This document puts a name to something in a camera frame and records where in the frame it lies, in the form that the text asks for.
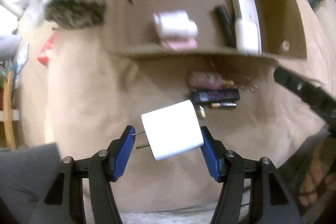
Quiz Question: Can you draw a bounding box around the white earbuds case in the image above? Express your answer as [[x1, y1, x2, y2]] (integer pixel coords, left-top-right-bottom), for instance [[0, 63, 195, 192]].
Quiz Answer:
[[235, 18, 259, 54]]

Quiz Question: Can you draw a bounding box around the gold black AA battery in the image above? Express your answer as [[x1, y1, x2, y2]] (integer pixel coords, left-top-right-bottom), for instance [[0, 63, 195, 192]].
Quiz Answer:
[[210, 102, 237, 109]]

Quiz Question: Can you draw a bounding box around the black labelled battery stick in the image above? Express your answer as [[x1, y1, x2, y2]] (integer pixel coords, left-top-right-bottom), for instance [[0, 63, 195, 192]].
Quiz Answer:
[[189, 89, 240, 105]]

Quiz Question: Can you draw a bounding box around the black flashlight with strap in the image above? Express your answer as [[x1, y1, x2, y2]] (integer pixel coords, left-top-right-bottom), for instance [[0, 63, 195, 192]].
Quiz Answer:
[[214, 4, 236, 48]]

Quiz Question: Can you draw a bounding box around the pink patterned small case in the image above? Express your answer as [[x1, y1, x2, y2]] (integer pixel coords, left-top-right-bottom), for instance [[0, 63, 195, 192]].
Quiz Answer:
[[187, 71, 223, 90]]

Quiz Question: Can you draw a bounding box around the white wall charger plug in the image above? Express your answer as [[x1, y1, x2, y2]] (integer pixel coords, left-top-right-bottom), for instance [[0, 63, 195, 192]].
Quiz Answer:
[[136, 100, 204, 161]]

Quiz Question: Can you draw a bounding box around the pink plush coin purse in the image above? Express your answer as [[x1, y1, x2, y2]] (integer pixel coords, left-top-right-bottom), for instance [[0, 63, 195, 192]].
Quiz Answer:
[[161, 38, 198, 51]]

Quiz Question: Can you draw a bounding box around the white pill bottle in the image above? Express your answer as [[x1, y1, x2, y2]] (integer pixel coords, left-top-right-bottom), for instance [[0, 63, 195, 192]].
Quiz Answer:
[[157, 20, 198, 38]]

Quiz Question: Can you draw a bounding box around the person right hand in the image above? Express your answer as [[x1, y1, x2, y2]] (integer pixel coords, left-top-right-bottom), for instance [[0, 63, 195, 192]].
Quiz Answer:
[[299, 149, 335, 207]]

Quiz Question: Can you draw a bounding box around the yellow wooden rack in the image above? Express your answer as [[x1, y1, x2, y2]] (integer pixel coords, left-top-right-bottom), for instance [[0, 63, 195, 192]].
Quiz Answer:
[[1, 67, 19, 149]]

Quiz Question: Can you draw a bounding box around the red gift bag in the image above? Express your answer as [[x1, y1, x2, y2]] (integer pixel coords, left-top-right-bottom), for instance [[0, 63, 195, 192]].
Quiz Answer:
[[37, 32, 56, 67]]

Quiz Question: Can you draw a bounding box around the grey plastic bag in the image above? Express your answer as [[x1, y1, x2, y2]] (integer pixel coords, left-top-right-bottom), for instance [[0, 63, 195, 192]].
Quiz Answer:
[[0, 34, 22, 61]]

